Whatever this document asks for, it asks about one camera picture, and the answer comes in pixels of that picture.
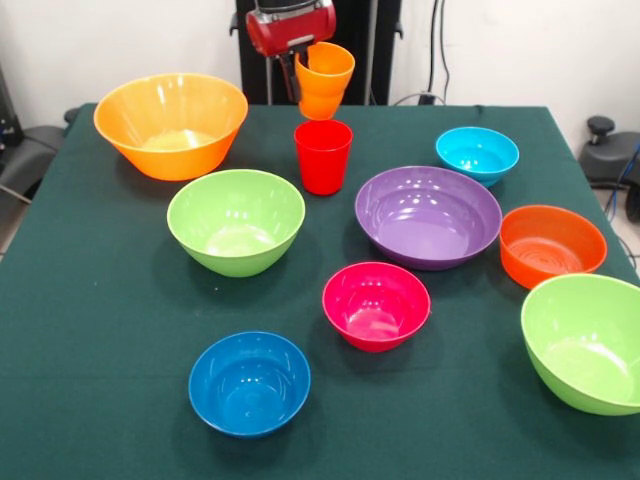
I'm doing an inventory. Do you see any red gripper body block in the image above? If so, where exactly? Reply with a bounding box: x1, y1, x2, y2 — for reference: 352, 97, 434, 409
245, 2, 337, 57

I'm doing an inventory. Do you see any orange plastic cup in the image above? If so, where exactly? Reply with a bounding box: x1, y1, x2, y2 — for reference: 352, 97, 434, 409
294, 41, 357, 121

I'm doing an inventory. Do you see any red plastic cup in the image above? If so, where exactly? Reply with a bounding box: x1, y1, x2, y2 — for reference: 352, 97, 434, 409
293, 119, 354, 197

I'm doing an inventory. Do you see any large orange plastic bowl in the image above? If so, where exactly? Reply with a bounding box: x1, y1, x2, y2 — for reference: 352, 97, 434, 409
93, 72, 249, 182

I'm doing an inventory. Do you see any green plastic bowl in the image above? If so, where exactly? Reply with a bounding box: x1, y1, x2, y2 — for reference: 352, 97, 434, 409
520, 273, 640, 417
166, 168, 307, 279

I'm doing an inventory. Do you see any cyan plastic bowl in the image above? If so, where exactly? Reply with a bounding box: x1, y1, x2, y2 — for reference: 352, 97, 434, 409
434, 126, 521, 189

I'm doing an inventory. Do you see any purple plastic bowl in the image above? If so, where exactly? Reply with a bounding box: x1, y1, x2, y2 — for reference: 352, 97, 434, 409
354, 165, 503, 272

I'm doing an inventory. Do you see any pink plastic bowl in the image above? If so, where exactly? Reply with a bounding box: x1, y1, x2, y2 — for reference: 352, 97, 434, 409
321, 261, 432, 354

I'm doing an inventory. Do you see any blue plastic bowl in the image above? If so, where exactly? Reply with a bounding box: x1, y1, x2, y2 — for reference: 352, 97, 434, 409
187, 330, 312, 440

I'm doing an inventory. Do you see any red-orange plastic bowl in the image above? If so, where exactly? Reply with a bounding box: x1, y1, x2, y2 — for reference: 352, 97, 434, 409
499, 204, 609, 291

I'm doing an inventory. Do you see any dark green tablecloth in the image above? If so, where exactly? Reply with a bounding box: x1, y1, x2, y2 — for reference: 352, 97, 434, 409
0, 103, 640, 480

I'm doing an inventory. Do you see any black pedestal foot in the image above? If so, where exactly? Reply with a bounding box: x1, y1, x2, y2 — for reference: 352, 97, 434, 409
579, 115, 640, 224
0, 107, 81, 201

